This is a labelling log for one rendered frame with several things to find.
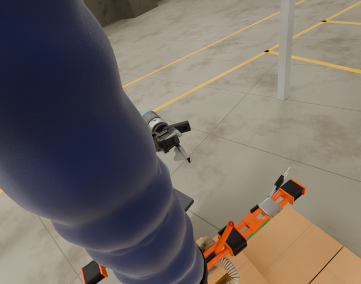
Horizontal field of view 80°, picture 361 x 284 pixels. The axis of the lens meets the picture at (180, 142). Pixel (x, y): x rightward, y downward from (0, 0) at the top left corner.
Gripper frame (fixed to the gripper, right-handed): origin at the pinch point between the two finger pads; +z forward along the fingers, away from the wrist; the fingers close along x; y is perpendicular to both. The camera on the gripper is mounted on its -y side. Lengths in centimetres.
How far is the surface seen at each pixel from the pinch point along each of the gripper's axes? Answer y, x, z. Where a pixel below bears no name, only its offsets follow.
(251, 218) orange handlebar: -8.9, -32.4, 22.8
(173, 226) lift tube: 21.0, 15.5, 33.6
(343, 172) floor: -163, -158, -7
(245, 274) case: 3, -63, 28
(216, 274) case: 14, -64, 20
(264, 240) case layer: -29, -103, 11
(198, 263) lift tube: 19.8, -14.2, 30.8
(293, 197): -29, -31, 27
